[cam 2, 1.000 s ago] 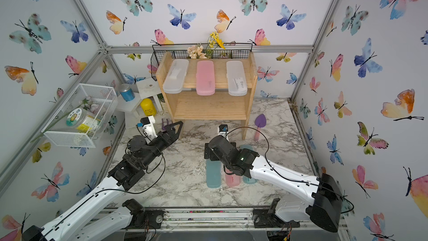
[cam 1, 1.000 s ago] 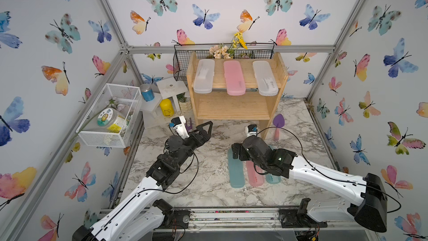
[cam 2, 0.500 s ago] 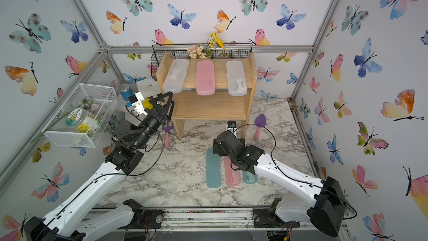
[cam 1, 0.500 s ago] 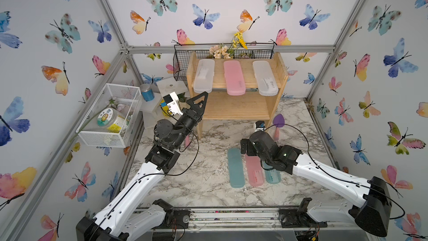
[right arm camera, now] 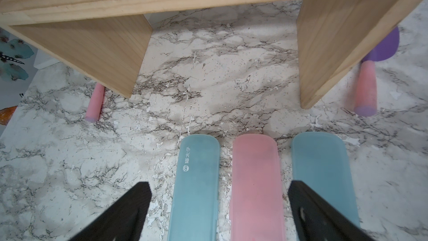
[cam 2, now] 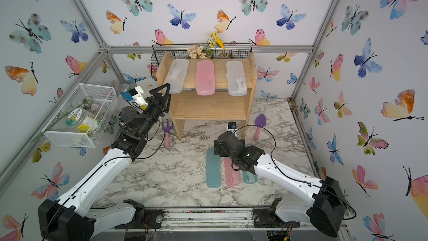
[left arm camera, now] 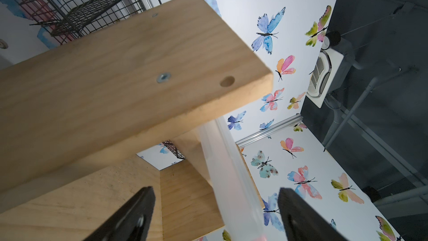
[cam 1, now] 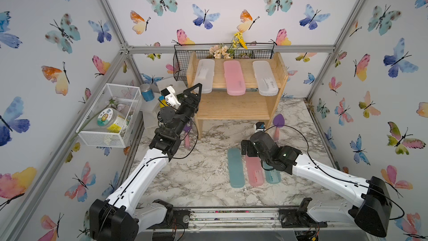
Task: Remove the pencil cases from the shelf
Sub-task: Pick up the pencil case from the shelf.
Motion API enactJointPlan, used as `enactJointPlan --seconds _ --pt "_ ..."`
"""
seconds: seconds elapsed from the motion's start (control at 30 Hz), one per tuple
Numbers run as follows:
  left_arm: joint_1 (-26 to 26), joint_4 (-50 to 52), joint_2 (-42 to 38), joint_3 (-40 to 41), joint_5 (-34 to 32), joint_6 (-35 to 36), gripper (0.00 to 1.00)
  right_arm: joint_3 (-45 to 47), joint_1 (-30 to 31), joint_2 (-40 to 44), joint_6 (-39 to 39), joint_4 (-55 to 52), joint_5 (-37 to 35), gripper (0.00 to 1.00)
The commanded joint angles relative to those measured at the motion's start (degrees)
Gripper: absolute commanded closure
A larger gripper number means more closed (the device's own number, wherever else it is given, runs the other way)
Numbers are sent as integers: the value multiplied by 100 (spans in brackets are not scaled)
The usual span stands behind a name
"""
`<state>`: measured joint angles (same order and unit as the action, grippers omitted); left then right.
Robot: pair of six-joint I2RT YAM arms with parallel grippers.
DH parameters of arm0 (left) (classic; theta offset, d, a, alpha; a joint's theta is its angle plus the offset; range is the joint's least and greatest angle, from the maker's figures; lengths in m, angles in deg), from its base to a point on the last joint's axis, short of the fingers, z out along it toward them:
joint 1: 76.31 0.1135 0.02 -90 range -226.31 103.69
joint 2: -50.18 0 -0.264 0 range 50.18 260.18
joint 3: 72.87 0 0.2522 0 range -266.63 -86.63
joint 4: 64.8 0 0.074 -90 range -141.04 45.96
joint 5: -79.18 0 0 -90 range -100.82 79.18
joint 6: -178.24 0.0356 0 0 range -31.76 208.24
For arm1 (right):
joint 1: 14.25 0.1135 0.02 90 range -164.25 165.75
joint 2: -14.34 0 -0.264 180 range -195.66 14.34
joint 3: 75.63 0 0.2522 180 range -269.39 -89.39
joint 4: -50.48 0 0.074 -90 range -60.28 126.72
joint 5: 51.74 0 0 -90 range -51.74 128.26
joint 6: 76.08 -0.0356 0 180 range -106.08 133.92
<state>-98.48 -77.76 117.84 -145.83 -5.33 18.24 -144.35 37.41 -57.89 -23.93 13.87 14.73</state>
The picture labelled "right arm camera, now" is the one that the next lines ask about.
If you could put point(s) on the purple pink toy rake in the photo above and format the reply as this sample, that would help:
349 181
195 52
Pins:
95 104

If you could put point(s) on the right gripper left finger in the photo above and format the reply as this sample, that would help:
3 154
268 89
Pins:
123 221

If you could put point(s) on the pink pencil case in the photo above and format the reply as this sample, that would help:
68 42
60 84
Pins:
256 205

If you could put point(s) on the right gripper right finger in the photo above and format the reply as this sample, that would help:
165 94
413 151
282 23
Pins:
317 220

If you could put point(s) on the wooden two-tier shelf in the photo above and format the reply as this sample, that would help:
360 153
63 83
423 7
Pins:
107 39

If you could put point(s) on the teal pencil case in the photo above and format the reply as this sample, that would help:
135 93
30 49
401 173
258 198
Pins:
194 211
321 161

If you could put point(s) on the purple pink toy shovel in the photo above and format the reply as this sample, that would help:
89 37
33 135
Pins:
365 102

